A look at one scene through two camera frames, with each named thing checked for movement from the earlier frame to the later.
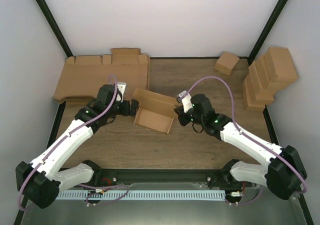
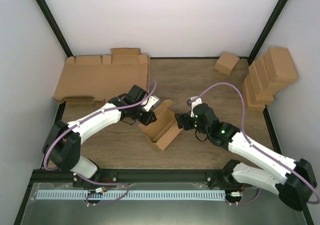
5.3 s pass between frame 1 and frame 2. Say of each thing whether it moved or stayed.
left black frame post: stayed
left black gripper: moved
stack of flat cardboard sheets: stayed
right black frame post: stayed
